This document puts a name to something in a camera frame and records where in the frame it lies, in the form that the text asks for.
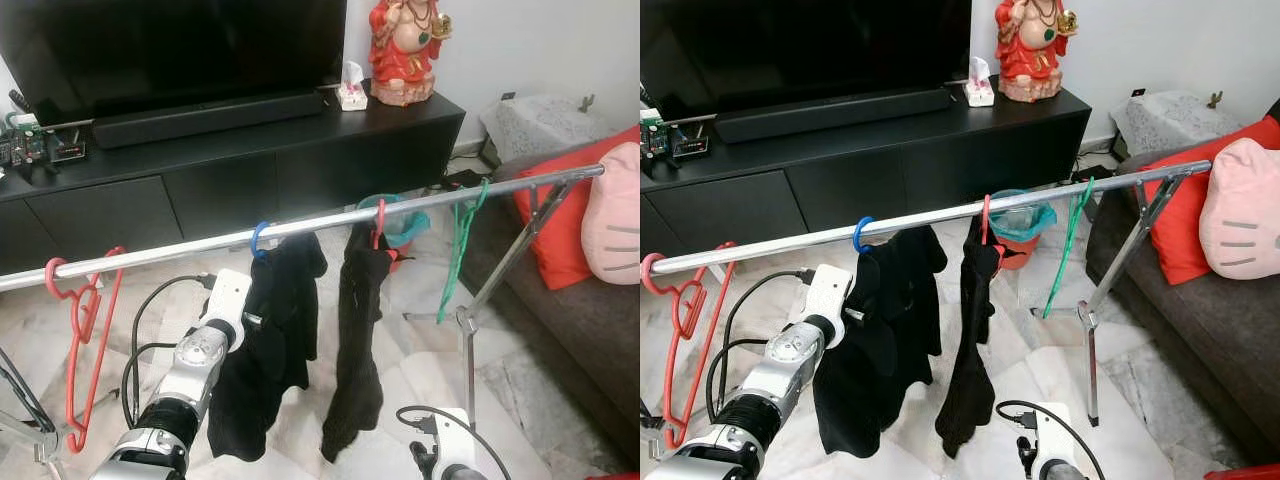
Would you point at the blue plastic hanger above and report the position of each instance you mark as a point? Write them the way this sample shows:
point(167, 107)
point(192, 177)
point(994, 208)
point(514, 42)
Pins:
point(857, 237)
point(254, 240)

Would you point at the black fleece garment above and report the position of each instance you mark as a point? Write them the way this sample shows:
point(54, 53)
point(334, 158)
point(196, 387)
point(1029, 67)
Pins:
point(880, 340)
point(270, 340)

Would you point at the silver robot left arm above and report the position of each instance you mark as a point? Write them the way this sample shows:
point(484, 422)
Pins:
point(785, 380)
point(185, 380)

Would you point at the red plastic hanger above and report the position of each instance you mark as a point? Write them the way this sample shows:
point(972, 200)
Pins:
point(379, 225)
point(985, 220)
point(669, 390)
point(71, 380)

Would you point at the green plastic hanger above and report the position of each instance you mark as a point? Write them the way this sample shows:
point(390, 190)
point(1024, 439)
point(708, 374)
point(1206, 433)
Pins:
point(1068, 240)
point(458, 250)

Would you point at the pink cat face cushion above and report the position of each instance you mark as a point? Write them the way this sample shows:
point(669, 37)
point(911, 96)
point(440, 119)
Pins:
point(615, 220)
point(1245, 210)

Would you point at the red cushion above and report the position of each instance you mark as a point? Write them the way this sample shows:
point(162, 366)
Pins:
point(560, 230)
point(1180, 220)

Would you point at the green circuit board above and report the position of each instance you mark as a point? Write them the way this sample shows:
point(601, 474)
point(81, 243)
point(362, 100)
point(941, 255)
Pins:
point(655, 138)
point(28, 145)

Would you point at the black display module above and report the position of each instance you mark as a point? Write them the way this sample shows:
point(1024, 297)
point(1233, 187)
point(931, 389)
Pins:
point(70, 152)
point(692, 146)

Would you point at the dark brown fabric sofa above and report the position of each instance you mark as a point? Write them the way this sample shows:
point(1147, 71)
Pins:
point(1200, 330)
point(570, 330)

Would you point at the white lace covered side table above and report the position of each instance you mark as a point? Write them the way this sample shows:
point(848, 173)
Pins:
point(540, 125)
point(1165, 120)

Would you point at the black soundbar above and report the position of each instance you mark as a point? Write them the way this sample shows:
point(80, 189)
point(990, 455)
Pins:
point(200, 118)
point(830, 115)

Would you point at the red waste bin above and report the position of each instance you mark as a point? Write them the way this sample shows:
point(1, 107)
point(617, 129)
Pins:
point(400, 258)
point(1020, 255)

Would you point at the black flat television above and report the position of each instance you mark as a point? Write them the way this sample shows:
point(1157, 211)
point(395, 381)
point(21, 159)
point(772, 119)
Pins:
point(170, 50)
point(800, 50)

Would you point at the chrome metal clothes rack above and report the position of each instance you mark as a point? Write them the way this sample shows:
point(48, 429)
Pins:
point(300, 225)
point(900, 225)

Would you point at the long black garment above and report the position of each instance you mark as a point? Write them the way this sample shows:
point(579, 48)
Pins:
point(358, 330)
point(972, 340)

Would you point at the red laughing Buddha statue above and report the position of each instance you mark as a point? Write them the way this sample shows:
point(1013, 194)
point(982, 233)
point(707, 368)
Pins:
point(405, 60)
point(1030, 60)

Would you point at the black television cabinet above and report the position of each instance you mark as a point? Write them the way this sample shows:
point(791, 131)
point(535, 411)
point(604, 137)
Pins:
point(300, 160)
point(930, 160)

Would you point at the white pink tissue box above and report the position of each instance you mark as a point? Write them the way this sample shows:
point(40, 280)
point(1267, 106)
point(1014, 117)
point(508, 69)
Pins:
point(980, 95)
point(352, 97)

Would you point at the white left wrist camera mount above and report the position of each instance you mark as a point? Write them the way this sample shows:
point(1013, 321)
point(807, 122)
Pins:
point(228, 295)
point(828, 290)

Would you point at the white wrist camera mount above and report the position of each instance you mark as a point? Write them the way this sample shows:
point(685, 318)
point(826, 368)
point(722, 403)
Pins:
point(1055, 435)
point(828, 290)
point(228, 295)
point(455, 435)

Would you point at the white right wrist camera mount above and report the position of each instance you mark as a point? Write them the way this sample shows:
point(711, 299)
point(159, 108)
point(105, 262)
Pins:
point(1055, 435)
point(455, 435)

